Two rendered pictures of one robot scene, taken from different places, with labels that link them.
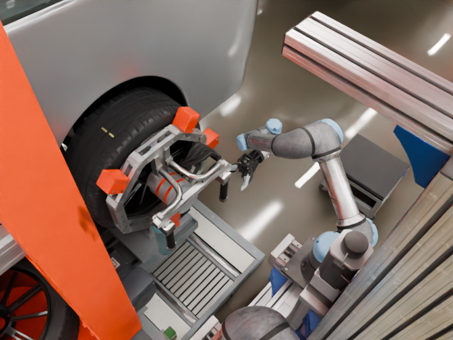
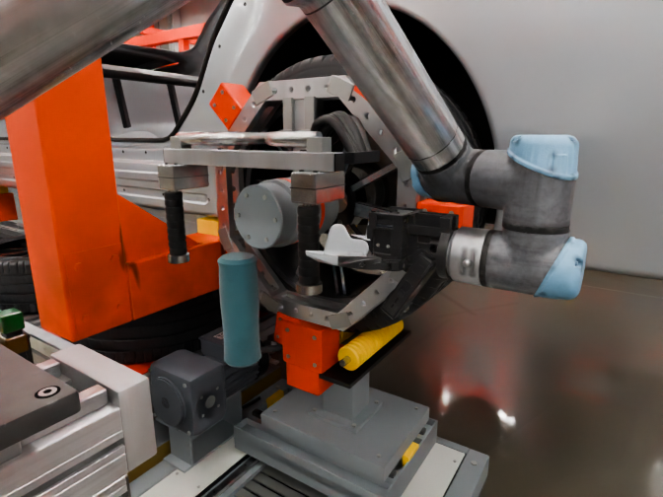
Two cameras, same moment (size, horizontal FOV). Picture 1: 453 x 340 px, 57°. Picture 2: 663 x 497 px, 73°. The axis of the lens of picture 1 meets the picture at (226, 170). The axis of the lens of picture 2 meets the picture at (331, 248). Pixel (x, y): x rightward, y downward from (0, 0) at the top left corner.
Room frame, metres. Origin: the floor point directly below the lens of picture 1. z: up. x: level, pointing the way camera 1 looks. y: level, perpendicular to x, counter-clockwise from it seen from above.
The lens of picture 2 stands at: (1.01, -0.71, 1.01)
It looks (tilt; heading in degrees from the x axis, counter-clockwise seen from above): 14 degrees down; 85
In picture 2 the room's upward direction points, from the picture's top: straight up
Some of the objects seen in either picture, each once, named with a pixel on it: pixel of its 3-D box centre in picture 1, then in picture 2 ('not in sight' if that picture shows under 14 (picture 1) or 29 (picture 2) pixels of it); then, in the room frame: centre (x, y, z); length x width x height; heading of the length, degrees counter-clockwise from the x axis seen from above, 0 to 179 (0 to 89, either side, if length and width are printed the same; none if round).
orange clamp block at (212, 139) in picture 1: (207, 140); (444, 219); (1.31, 0.10, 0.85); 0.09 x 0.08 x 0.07; 141
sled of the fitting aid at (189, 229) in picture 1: (148, 233); (336, 433); (1.14, 0.45, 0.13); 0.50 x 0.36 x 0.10; 141
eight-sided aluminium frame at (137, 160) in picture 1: (161, 179); (309, 205); (1.06, 0.30, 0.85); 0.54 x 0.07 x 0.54; 141
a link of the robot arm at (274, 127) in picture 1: (269, 132); (526, 181); (1.30, -0.19, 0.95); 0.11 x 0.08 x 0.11; 120
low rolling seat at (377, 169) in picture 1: (363, 177); not in sight; (1.63, -0.92, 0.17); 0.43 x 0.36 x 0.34; 52
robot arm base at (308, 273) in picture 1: (321, 263); not in sight; (0.69, -0.41, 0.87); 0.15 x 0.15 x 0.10
